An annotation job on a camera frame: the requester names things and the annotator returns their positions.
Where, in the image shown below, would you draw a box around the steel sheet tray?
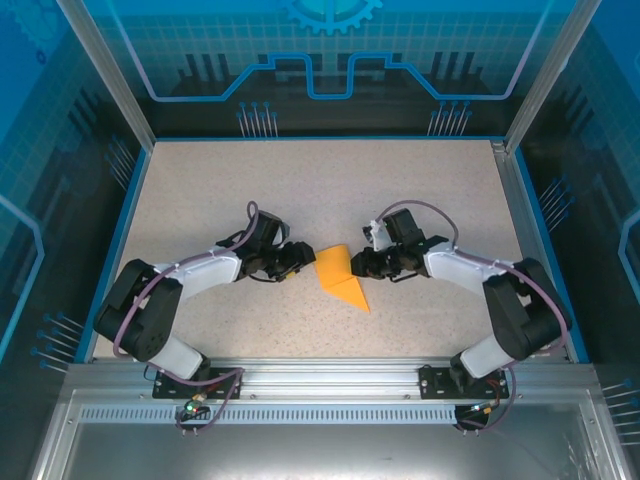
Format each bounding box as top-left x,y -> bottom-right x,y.
28,389 -> 627,480

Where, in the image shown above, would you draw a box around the aluminium mounting beam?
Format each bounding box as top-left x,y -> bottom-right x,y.
63,356 -> 602,399

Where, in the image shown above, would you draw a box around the blue table edge strip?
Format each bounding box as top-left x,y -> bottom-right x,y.
73,147 -> 153,365
511,147 -> 592,365

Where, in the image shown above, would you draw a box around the blue gear print panel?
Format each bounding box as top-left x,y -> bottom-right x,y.
105,0 -> 557,140

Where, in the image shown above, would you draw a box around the blue grid print panel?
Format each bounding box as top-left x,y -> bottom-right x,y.
0,0 -> 147,480
519,0 -> 640,480

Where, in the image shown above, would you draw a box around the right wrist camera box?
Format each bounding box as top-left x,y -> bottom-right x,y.
362,221 -> 392,252

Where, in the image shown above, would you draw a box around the aluminium side rail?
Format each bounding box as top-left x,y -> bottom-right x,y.
491,139 -> 575,365

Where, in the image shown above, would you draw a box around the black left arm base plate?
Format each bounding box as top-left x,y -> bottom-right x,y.
151,364 -> 245,402

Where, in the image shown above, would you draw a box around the slotted metal cable duct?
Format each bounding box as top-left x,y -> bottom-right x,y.
78,405 -> 462,426

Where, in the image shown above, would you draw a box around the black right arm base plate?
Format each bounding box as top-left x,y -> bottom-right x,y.
418,363 -> 508,402

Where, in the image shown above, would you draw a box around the cable connector with green light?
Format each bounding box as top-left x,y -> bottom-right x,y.
181,393 -> 209,421

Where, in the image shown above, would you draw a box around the cable connector with orange sleeve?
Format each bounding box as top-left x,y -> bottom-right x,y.
466,399 -> 504,418

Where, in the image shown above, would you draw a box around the aluminium frame post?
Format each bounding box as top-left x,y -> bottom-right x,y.
53,0 -> 157,150
503,0 -> 605,152

